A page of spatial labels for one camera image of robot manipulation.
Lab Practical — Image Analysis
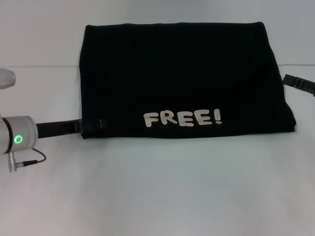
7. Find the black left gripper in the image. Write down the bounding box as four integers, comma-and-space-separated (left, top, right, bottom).
35, 118, 109, 139

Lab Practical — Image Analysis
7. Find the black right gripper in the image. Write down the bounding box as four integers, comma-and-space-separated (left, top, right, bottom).
283, 73, 315, 96

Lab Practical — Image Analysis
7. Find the black shirt with FREE print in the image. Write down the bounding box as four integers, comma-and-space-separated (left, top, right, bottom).
79, 21, 298, 141

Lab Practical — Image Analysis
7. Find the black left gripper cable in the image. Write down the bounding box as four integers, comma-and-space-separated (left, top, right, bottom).
8, 147, 48, 173

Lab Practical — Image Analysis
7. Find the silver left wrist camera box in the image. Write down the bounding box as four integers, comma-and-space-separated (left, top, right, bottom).
0, 68, 17, 90

